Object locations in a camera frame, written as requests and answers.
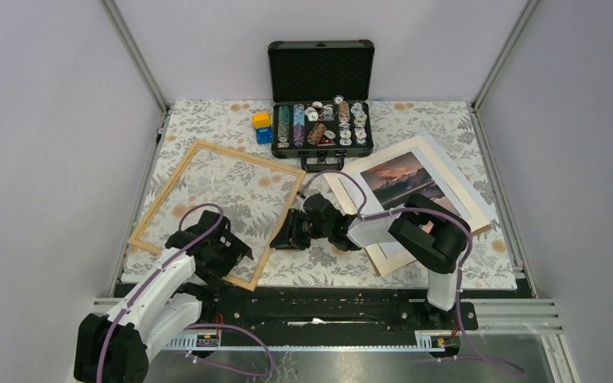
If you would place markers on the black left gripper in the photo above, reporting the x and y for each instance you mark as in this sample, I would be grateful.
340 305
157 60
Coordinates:
235 250

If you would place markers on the blue toy block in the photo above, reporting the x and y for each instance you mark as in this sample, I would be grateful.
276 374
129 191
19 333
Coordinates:
264 135

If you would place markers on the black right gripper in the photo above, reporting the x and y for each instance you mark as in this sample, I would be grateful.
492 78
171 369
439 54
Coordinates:
290 238

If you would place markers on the cream photo mat board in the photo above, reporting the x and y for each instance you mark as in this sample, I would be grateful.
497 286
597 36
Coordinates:
388 177

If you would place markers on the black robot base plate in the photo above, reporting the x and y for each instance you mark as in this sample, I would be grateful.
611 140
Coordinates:
322 317

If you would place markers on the mountain sunset photo print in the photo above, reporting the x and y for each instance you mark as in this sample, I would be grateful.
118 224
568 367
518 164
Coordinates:
406 200

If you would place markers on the yellow toy block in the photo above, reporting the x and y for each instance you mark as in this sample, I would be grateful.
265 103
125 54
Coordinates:
261 120

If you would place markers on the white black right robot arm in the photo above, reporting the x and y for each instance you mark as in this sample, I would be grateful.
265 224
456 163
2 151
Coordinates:
438 239

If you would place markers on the black poker chip case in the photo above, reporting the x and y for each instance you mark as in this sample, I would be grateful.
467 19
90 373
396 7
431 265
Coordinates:
320 91

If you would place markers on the brown frame backing board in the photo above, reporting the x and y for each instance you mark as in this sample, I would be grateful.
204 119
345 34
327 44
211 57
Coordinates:
481 230

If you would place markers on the light wooden picture frame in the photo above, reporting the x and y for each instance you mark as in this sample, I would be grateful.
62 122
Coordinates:
255 194

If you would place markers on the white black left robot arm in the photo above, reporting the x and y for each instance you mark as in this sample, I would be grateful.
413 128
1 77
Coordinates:
119 345

